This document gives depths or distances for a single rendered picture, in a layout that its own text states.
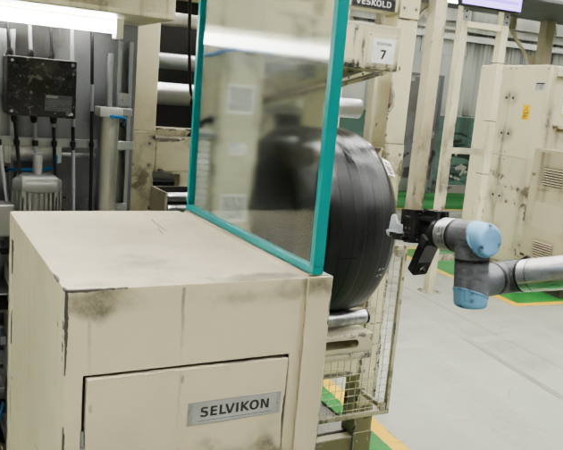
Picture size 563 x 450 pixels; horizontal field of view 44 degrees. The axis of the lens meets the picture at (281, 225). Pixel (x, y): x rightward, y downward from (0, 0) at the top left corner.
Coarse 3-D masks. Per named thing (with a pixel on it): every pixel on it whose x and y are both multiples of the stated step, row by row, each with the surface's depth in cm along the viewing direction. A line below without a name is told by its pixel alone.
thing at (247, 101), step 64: (256, 0) 123; (320, 0) 104; (256, 64) 123; (320, 64) 104; (192, 128) 149; (256, 128) 123; (320, 128) 104; (192, 192) 151; (256, 192) 123; (320, 192) 103; (320, 256) 106
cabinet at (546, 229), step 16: (544, 160) 624; (560, 160) 607; (544, 176) 624; (560, 176) 607; (544, 192) 624; (560, 192) 607; (528, 208) 642; (544, 208) 624; (560, 208) 607; (528, 224) 642; (544, 224) 624; (560, 224) 607; (528, 240) 642; (544, 240) 624; (560, 240) 607; (544, 256) 623
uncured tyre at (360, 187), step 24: (336, 144) 195; (360, 144) 199; (336, 168) 188; (360, 168) 192; (384, 168) 197; (336, 192) 185; (360, 192) 188; (384, 192) 192; (336, 216) 184; (360, 216) 187; (384, 216) 191; (336, 240) 184; (360, 240) 188; (384, 240) 192; (336, 264) 187; (360, 264) 191; (384, 264) 195; (336, 288) 192; (360, 288) 196
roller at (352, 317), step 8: (336, 312) 205; (344, 312) 206; (352, 312) 208; (360, 312) 209; (368, 312) 210; (336, 320) 204; (344, 320) 205; (352, 320) 207; (360, 320) 208; (368, 320) 210
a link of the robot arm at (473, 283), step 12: (456, 264) 155; (468, 264) 153; (480, 264) 153; (492, 264) 159; (456, 276) 155; (468, 276) 153; (480, 276) 153; (492, 276) 156; (504, 276) 158; (456, 288) 155; (468, 288) 153; (480, 288) 153; (492, 288) 156; (456, 300) 156; (468, 300) 153; (480, 300) 153
